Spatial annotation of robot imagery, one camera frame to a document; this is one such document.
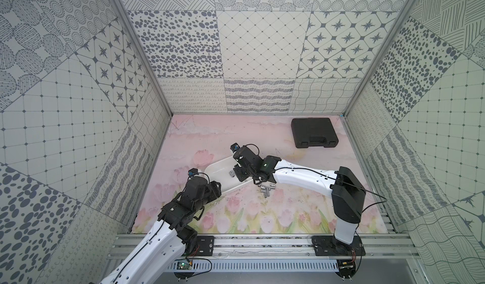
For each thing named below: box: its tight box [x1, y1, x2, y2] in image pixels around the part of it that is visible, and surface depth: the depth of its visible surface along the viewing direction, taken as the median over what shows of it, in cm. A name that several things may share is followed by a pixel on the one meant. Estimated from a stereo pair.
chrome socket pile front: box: [260, 183, 276, 198], surface depth 91 cm
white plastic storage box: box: [204, 155, 254, 196], surface depth 94 cm
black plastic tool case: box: [291, 118, 339, 149], surface depth 107 cm
